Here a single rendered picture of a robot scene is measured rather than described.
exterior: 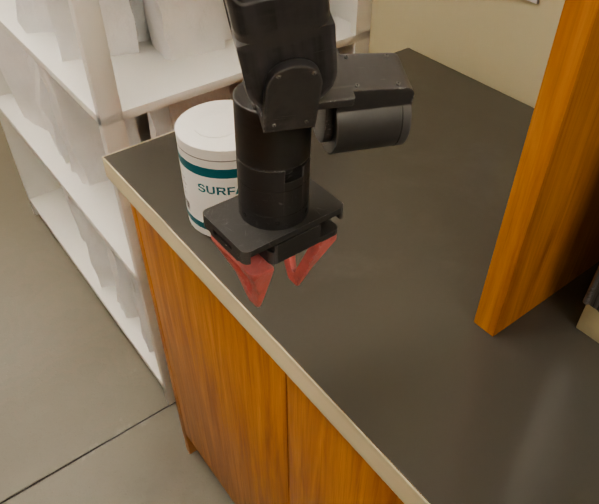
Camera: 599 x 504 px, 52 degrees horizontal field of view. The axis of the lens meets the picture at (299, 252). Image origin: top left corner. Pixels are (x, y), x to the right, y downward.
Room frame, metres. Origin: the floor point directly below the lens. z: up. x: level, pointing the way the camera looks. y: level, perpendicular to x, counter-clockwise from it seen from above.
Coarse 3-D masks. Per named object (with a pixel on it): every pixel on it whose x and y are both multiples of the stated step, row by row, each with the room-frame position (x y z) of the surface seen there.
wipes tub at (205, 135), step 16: (192, 112) 0.74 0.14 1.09; (208, 112) 0.74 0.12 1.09; (224, 112) 0.74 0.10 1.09; (176, 128) 0.70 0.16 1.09; (192, 128) 0.70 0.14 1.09; (208, 128) 0.70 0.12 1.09; (224, 128) 0.70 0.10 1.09; (192, 144) 0.66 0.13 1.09; (208, 144) 0.66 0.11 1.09; (224, 144) 0.66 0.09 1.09; (192, 160) 0.66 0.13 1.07; (208, 160) 0.65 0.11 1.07; (224, 160) 0.65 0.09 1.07; (192, 176) 0.66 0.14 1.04; (208, 176) 0.65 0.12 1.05; (224, 176) 0.65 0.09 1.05; (192, 192) 0.67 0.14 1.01; (208, 192) 0.65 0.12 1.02; (224, 192) 0.65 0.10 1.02; (192, 208) 0.67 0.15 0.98; (192, 224) 0.68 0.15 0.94
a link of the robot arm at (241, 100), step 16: (240, 96) 0.40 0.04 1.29; (240, 112) 0.38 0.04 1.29; (256, 112) 0.38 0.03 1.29; (320, 112) 0.41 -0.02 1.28; (240, 128) 0.39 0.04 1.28; (256, 128) 0.38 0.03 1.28; (304, 128) 0.39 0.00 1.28; (320, 128) 0.40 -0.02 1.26; (240, 144) 0.39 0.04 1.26; (256, 144) 0.38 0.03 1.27; (272, 144) 0.37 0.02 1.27; (288, 144) 0.38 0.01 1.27; (304, 144) 0.39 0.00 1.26; (240, 160) 0.39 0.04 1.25; (256, 160) 0.38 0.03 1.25; (272, 160) 0.37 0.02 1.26; (288, 160) 0.38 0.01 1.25; (304, 160) 0.39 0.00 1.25
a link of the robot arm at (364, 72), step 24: (336, 48) 0.42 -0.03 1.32; (288, 72) 0.34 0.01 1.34; (312, 72) 0.34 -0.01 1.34; (360, 72) 0.40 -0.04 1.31; (384, 72) 0.41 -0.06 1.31; (264, 96) 0.35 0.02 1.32; (288, 96) 0.35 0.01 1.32; (312, 96) 0.35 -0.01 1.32; (336, 96) 0.38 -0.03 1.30; (360, 96) 0.39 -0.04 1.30; (384, 96) 0.40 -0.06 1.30; (408, 96) 0.40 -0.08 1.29; (264, 120) 0.35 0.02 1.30; (288, 120) 0.35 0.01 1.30; (312, 120) 0.36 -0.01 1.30; (336, 120) 0.39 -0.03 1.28; (360, 120) 0.39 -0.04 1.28; (384, 120) 0.40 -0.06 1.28; (408, 120) 0.40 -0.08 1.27; (336, 144) 0.39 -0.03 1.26; (360, 144) 0.39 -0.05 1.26; (384, 144) 0.40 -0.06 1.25
